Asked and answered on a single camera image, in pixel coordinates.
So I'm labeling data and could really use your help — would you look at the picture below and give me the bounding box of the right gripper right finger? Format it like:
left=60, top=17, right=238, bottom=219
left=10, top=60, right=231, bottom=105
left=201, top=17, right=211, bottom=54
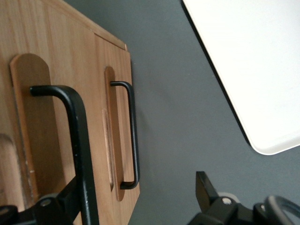
left=189, top=171, right=254, bottom=225

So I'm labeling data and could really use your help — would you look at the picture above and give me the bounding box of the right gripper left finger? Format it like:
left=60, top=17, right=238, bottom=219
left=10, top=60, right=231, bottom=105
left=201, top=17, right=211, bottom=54
left=18, top=175, right=83, bottom=225

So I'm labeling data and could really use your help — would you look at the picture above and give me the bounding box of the long black metal drawer handle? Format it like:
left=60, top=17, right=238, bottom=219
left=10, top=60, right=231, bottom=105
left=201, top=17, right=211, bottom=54
left=30, top=85, right=100, bottom=225

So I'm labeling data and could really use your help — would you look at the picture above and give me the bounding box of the wooden two-drawer cabinet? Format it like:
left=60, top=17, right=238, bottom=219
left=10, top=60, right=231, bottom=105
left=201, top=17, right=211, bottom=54
left=62, top=0, right=128, bottom=52

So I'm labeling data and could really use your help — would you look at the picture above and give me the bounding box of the cream rectangular plastic tray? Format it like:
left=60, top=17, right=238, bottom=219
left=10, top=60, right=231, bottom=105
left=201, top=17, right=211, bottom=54
left=181, top=0, right=300, bottom=156

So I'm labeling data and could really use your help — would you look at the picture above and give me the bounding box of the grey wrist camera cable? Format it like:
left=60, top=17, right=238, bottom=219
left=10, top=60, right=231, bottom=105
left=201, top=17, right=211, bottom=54
left=254, top=195, right=300, bottom=225

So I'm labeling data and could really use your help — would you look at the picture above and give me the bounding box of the short black metal drawer handle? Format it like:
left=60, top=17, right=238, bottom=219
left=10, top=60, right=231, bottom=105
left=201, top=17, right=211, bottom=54
left=109, top=81, right=141, bottom=190

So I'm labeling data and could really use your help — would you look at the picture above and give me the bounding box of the wooden drawer with short handle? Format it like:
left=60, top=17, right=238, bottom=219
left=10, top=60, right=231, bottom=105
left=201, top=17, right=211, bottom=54
left=93, top=32, right=141, bottom=225

